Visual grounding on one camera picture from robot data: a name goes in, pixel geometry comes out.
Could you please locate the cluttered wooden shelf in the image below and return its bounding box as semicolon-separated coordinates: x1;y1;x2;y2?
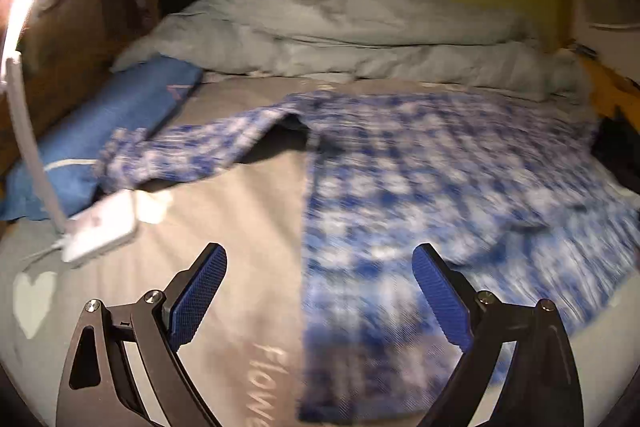
0;0;162;168

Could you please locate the blue white plaid shirt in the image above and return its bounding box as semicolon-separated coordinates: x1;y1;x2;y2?
96;91;639;424

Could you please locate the white lamp flexible neck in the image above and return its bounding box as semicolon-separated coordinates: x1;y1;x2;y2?
4;52;67;235

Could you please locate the orange yellow pillow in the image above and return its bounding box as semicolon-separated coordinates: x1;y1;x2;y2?
579;57;640;132

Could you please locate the blue pillow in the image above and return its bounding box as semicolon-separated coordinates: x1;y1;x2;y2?
0;54;204;223

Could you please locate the wooden bed frame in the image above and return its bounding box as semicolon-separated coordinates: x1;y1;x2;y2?
560;0;639;82

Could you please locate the grey printed bed sheet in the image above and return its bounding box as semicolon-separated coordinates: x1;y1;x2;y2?
1;77;639;426

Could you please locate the light grey-blue duvet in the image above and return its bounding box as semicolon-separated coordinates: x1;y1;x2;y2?
112;0;590;103

